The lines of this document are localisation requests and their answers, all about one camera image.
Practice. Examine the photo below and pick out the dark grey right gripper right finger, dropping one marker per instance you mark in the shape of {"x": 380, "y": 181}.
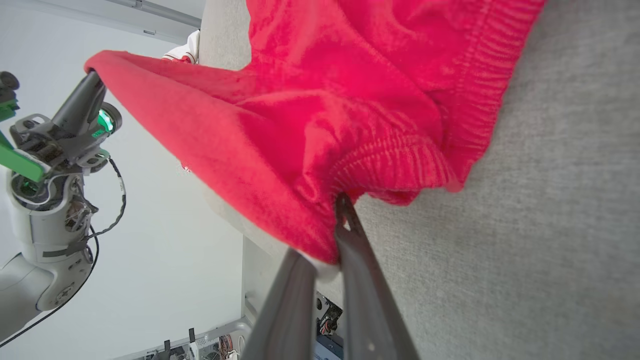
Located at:
{"x": 367, "y": 300}

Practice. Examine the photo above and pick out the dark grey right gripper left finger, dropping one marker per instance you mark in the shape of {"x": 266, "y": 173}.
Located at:
{"x": 285, "y": 320}

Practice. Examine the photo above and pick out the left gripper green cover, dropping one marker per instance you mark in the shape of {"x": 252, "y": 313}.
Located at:
{"x": 55, "y": 147}

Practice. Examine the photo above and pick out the red white striped jersey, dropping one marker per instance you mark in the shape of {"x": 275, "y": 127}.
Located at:
{"x": 187, "y": 50}

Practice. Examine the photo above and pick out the red Bulls shorts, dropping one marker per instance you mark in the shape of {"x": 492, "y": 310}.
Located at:
{"x": 325, "y": 100}

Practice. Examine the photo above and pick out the grey fabric sofa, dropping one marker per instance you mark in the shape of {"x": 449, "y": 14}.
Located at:
{"x": 550, "y": 225}

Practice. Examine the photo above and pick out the teal left camera connector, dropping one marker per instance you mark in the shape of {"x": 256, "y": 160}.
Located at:
{"x": 6, "y": 111}

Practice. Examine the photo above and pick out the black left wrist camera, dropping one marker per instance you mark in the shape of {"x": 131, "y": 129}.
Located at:
{"x": 7, "y": 82}

